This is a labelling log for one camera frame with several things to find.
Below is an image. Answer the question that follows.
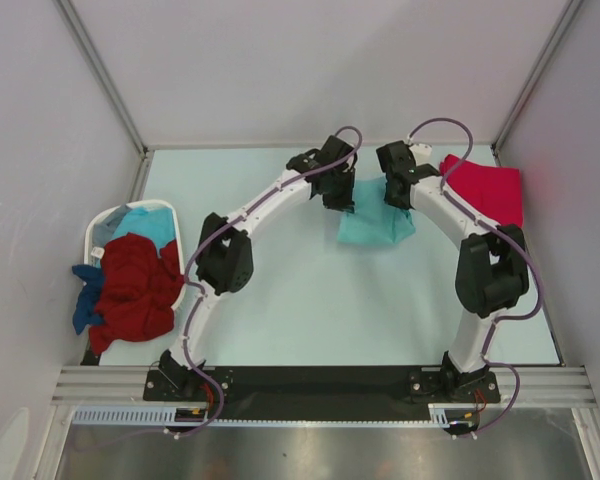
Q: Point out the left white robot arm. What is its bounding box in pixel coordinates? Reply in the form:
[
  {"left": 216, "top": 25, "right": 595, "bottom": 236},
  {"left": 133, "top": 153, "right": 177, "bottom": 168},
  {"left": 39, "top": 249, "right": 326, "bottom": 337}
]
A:
[{"left": 158, "top": 127, "right": 362, "bottom": 400}]

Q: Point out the aluminium frame rail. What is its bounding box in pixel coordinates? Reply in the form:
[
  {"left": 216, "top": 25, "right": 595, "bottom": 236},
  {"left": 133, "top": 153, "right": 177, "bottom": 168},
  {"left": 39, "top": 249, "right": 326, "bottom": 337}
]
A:
[{"left": 50, "top": 364, "right": 151, "bottom": 406}]

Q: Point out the white laundry basket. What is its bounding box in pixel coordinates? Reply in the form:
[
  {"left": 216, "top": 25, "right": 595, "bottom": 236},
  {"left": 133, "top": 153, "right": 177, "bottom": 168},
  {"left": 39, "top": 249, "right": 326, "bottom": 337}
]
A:
[{"left": 72, "top": 200, "right": 184, "bottom": 316}]

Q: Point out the teal t-shirt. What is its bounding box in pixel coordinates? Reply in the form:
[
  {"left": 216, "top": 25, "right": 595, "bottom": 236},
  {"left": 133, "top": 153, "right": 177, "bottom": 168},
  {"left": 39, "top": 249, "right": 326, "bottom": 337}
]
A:
[{"left": 337, "top": 177, "right": 416, "bottom": 247}]

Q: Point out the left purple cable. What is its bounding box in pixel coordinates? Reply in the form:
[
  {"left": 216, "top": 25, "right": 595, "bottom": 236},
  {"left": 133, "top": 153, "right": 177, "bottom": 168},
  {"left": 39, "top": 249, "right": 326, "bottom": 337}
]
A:
[{"left": 183, "top": 125, "right": 365, "bottom": 374}]

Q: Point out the light blue t-shirt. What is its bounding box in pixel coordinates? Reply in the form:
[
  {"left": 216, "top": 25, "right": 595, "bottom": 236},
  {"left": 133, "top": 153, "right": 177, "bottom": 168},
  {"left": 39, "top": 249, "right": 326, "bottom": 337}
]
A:
[{"left": 111, "top": 207, "right": 176, "bottom": 250}]

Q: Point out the folded red t-shirt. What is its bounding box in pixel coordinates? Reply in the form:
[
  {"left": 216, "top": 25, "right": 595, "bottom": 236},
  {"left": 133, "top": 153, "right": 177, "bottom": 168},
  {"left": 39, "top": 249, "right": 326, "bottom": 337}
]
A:
[{"left": 447, "top": 161, "right": 524, "bottom": 228}]

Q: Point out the dark blue t-shirt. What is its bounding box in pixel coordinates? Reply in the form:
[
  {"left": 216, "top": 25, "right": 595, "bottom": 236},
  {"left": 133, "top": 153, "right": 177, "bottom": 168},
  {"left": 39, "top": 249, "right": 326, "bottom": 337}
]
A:
[{"left": 71, "top": 264, "right": 105, "bottom": 335}]

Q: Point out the dark red t-shirt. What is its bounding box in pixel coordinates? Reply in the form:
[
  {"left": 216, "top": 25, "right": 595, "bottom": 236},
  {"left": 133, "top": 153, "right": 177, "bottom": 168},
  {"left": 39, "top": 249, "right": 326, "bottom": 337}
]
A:
[{"left": 89, "top": 233, "right": 184, "bottom": 355}]

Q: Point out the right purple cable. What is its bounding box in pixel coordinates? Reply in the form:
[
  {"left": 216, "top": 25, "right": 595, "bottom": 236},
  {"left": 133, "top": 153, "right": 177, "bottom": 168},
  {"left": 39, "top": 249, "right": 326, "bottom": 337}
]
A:
[{"left": 407, "top": 117, "right": 545, "bottom": 416}]

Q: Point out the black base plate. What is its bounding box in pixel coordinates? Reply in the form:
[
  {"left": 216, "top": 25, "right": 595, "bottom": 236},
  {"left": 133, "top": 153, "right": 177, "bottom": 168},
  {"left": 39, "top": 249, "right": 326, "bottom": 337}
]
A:
[{"left": 143, "top": 364, "right": 501, "bottom": 422}]

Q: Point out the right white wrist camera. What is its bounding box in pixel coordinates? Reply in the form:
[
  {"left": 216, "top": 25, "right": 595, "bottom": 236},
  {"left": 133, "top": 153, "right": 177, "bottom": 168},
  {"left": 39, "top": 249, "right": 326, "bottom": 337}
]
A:
[{"left": 410, "top": 143, "right": 433, "bottom": 165}]

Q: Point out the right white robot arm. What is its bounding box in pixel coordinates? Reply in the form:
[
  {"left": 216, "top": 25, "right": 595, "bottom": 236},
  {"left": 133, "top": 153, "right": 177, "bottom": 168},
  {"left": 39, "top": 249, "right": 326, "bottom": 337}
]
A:
[{"left": 376, "top": 141, "right": 529, "bottom": 401}]

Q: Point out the light blue cable duct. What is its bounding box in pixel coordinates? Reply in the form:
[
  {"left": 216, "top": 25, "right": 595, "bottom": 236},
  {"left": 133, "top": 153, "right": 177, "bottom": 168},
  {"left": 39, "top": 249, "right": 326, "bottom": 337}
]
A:
[{"left": 73, "top": 404, "right": 216, "bottom": 425}]

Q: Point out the purple cable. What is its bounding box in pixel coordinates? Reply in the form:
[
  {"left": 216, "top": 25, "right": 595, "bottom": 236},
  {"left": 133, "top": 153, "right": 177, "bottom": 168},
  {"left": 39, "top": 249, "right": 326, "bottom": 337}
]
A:
[
  {"left": 407, "top": 117, "right": 545, "bottom": 416},
  {"left": 183, "top": 125, "right": 365, "bottom": 374}
]

